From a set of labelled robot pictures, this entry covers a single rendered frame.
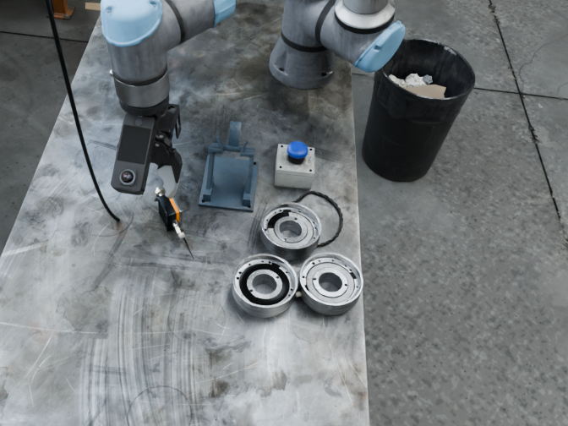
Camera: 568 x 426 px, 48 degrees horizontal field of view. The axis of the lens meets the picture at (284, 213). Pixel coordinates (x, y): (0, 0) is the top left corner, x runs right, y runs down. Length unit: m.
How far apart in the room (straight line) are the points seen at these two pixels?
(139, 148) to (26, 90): 1.82
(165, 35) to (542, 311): 1.70
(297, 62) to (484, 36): 2.06
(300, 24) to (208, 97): 0.25
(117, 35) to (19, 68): 2.01
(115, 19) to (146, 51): 0.06
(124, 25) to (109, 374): 0.49
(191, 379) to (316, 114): 0.66
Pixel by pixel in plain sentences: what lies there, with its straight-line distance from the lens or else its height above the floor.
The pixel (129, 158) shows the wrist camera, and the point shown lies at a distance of 0.94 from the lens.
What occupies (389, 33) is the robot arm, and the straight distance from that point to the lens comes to 1.28.
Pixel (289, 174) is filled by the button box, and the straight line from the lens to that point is 1.20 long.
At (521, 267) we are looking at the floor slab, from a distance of 2.36.
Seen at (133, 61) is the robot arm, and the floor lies 1.17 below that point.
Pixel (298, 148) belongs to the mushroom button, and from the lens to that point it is 1.20.
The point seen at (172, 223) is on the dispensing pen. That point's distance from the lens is 1.12.
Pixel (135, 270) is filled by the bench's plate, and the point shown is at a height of 0.80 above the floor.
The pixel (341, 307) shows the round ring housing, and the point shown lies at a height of 0.83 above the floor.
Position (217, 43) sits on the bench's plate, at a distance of 1.56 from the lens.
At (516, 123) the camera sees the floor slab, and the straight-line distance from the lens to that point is 2.92.
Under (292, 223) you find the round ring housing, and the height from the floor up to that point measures 0.82.
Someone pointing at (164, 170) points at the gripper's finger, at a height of 0.96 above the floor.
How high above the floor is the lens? 1.69
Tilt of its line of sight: 49 degrees down
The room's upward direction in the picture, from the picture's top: 10 degrees clockwise
